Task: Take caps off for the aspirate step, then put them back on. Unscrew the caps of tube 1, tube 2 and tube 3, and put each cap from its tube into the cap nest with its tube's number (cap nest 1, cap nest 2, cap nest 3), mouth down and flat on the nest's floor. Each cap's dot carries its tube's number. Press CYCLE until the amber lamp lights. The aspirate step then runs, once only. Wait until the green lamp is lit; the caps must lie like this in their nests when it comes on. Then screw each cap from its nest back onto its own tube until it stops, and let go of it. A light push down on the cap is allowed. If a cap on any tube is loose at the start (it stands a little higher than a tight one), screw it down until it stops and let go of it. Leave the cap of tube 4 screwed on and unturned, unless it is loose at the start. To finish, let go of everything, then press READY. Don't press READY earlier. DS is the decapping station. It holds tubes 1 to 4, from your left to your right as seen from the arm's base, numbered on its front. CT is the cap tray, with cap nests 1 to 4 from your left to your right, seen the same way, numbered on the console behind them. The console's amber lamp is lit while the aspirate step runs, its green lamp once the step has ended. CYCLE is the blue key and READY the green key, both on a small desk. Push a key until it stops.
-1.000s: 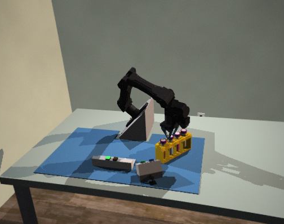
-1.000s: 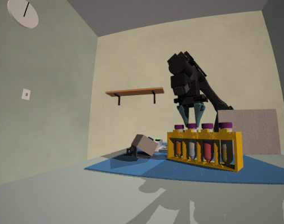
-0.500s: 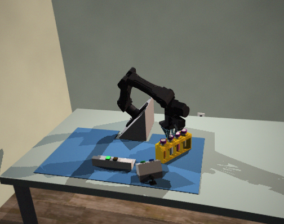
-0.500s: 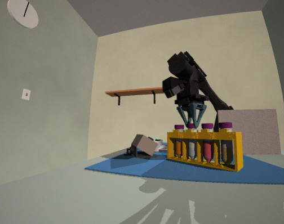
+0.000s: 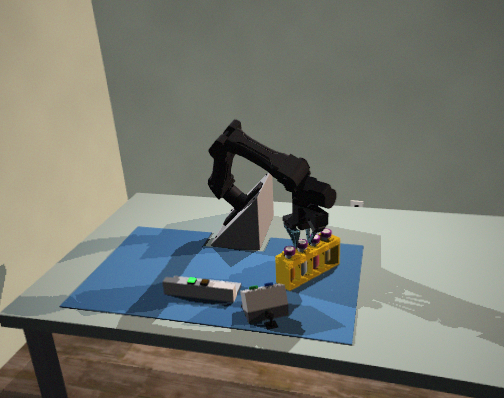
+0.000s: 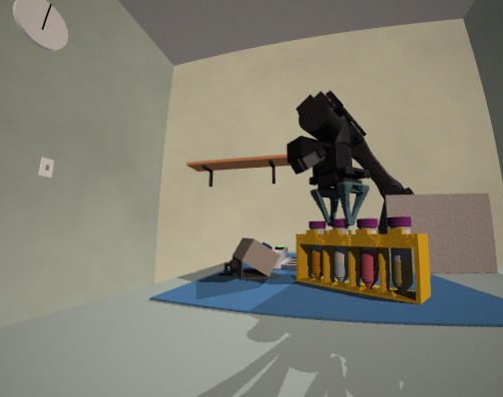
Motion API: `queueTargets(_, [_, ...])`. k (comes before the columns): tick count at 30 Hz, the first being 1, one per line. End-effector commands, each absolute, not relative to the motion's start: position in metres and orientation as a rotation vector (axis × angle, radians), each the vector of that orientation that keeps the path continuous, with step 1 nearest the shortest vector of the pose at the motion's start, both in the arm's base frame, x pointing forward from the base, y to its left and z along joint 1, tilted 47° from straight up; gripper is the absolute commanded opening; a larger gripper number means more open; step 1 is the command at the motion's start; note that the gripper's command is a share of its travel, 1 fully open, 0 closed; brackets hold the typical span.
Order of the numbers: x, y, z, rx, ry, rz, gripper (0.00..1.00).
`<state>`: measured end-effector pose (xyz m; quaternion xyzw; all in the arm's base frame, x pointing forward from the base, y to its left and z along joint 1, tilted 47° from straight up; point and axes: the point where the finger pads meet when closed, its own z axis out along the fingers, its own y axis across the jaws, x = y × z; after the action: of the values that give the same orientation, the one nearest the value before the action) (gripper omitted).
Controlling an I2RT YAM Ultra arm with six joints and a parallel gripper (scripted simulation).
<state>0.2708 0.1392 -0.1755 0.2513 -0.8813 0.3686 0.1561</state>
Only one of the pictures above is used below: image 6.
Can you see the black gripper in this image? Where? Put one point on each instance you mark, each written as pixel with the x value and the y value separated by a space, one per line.
pixel 350 184

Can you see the blue flat mat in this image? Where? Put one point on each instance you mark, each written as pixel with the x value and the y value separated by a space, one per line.
pixel 450 303

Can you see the grey key desk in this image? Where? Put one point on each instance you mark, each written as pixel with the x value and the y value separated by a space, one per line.
pixel 258 255

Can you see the purple screw cap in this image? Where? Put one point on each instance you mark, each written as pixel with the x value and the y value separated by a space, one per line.
pixel 317 224
pixel 367 222
pixel 339 222
pixel 399 221

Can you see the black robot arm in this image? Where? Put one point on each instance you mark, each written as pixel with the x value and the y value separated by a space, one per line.
pixel 326 119

